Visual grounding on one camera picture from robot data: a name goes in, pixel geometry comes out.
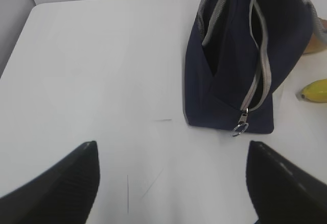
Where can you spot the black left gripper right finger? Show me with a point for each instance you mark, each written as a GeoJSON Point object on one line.
{"type": "Point", "coordinates": [280, 191]}

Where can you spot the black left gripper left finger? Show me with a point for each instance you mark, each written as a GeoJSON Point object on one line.
{"type": "Point", "coordinates": [65, 193]}

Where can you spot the yellow banana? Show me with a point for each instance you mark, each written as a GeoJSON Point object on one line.
{"type": "Point", "coordinates": [315, 92]}

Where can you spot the brown bread roll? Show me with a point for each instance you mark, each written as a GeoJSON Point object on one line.
{"type": "Point", "coordinates": [317, 42]}

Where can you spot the navy insulated lunch bag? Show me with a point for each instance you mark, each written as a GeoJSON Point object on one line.
{"type": "Point", "coordinates": [239, 52]}

